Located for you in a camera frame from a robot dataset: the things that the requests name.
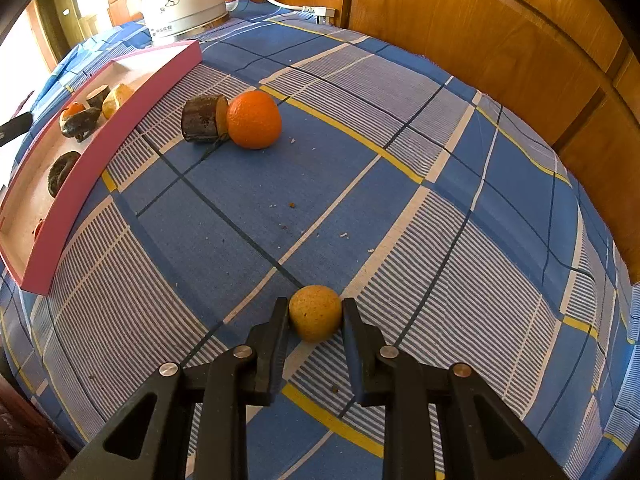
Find wooden framed doorway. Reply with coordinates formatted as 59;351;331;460
26;0;94;72

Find pink-rimmed white tray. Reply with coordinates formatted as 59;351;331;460
1;40;202;295

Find dark oblong fruit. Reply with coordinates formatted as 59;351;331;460
61;107;102;142

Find large orange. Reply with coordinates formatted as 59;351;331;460
227;90;282;150

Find dark round fruit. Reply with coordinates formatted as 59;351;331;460
48;151;80;198

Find orange with stem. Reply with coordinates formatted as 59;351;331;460
58;102;86;127

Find blue plaid tablecloth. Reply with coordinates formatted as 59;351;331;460
1;1;639;479

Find yellow apple-like fruit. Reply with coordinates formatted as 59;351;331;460
102;84;134;119

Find small red tomato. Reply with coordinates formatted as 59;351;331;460
32;218;43;240

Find dark cut log piece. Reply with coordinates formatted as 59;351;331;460
181;94;229;143

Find pale-topped cut log piece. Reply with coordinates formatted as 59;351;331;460
86;84;111;110

